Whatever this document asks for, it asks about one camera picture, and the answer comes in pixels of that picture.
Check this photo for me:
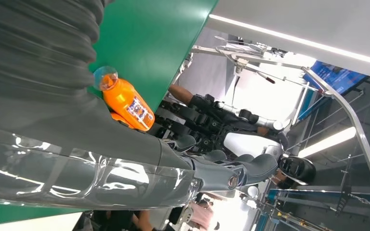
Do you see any white black humanoid robot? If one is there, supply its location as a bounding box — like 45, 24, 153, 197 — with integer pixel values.
154, 93, 317, 198

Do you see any blue wall screen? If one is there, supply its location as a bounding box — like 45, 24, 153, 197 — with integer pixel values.
302, 60, 368, 97

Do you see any person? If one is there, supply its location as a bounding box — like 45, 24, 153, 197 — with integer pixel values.
188, 200, 217, 231
86, 208, 176, 231

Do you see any long ceiling light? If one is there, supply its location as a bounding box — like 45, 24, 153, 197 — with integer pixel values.
208, 14, 370, 68
298, 126, 357, 159

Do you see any silver metal gantry frame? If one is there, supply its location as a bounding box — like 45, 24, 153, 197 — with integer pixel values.
191, 35, 370, 212

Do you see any blue frame beam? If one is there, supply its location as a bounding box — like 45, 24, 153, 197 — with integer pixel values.
255, 189, 370, 231

